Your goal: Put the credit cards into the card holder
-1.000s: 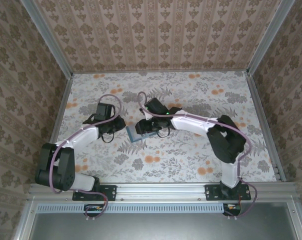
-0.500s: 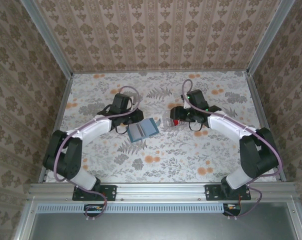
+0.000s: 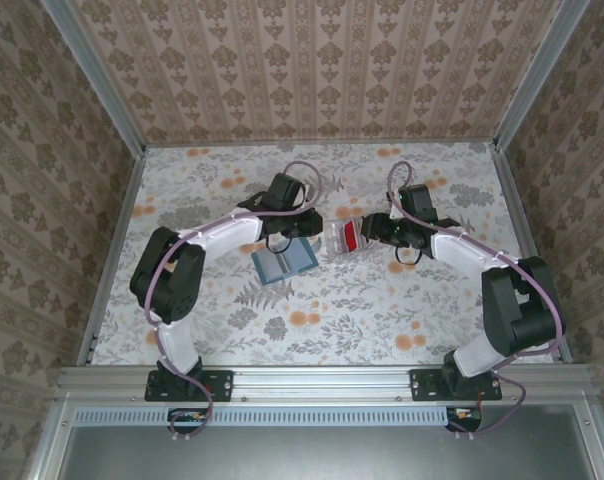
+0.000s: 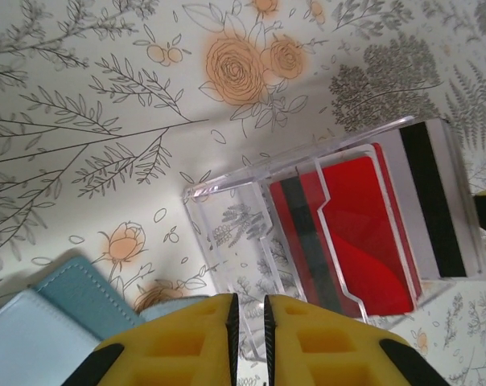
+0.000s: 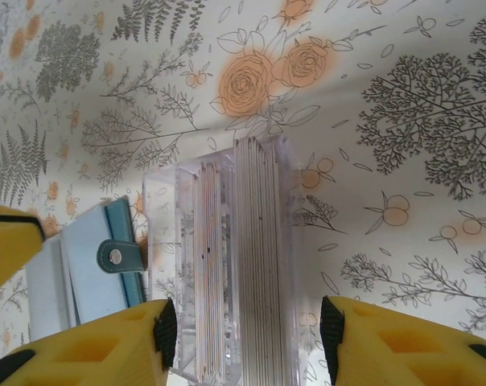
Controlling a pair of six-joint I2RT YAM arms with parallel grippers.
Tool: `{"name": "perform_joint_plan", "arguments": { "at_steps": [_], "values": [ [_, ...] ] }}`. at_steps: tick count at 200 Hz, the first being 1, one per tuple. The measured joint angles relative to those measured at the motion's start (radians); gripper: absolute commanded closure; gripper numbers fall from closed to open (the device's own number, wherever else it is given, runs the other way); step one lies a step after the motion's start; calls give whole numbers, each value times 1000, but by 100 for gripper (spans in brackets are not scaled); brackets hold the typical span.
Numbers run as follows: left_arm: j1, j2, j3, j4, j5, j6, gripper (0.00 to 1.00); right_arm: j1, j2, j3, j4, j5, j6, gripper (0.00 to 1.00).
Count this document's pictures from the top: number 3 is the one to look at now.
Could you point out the aluminium table edge rail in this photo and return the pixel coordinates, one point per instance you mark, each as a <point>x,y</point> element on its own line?
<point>322,382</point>

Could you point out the aluminium side rail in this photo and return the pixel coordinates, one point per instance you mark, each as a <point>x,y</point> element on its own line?
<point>124,210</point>
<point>519,210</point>

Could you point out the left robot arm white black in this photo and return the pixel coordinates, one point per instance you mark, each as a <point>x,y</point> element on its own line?
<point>222,232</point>

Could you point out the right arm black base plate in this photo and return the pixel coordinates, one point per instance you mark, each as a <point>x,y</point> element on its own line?
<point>422,385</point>

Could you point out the clear acrylic card box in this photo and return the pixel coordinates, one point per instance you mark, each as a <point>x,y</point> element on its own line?
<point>332,240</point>

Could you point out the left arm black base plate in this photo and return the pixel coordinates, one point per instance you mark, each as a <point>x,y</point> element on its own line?
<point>222,385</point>

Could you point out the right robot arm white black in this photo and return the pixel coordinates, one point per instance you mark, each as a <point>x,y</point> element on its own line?
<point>462,250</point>

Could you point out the aluminium frame post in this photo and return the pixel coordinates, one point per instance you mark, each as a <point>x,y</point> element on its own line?
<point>96,75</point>
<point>538,75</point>

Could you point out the grey metal panel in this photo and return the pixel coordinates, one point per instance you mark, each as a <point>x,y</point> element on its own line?
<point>322,455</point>

